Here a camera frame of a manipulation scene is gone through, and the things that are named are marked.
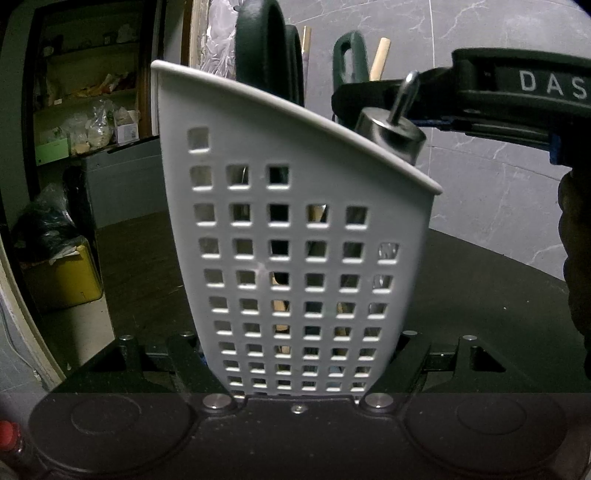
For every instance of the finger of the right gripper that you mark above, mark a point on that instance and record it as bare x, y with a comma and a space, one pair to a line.
436, 101

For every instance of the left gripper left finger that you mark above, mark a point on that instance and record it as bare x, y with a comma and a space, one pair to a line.
198, 383

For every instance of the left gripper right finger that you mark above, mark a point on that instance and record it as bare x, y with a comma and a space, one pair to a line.
400, 377

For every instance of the grey handled peeler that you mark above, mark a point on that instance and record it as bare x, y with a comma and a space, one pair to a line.
390, 129

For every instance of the wooden chopstick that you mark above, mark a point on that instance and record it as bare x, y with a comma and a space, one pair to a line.
380, 59
281, 281
306, 44

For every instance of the small dark knife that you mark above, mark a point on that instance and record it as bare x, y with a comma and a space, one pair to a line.
349, 60

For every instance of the black handled scissors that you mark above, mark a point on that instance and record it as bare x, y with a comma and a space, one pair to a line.
268, 51

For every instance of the white perforated utensil basket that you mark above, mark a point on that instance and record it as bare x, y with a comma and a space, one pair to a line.
256, 184

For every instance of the yellow bin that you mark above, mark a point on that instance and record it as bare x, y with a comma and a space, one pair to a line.
74, 278

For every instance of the red bottle cap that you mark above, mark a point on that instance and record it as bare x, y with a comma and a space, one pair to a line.
10, 436

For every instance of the hanging plastic bag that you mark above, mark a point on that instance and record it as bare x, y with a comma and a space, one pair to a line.
219, 44

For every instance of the grey cabinet box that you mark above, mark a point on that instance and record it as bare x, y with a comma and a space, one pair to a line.
124, 183

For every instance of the green box on shelf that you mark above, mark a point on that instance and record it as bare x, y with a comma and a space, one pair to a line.
52, 151

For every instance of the dark wooden shelf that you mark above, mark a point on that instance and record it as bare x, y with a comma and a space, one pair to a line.
86, 73

